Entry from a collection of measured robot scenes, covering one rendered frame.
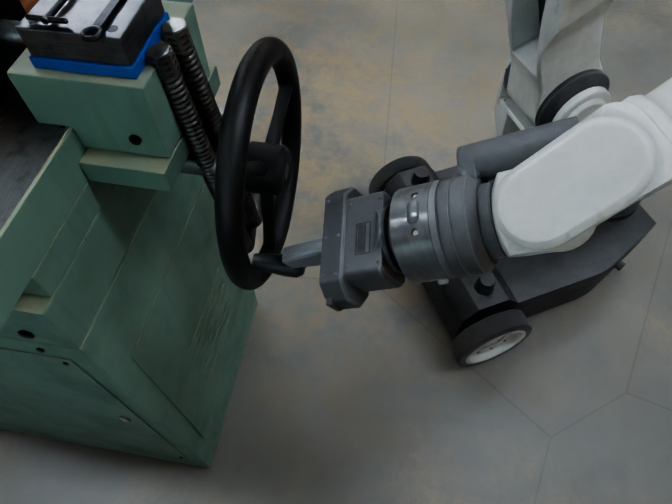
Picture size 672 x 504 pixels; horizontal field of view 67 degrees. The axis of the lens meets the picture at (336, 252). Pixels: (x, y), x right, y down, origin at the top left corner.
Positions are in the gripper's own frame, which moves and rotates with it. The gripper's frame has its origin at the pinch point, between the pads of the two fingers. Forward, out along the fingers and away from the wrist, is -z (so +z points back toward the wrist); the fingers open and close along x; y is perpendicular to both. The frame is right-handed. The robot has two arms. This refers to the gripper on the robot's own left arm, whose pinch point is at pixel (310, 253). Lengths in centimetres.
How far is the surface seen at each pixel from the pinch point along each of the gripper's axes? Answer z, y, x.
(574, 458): 10, -99, -16
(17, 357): -40.3, 5.7, -9.9
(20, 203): -18.0, 20.2, 0.1
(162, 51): -5.4, 18.2, 13.9
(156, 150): -11.6, 12.3, 8.6
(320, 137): -59, -81, 85
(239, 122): -0.2, 12.5, 8.1
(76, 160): -19.2, 16.0, 7.4
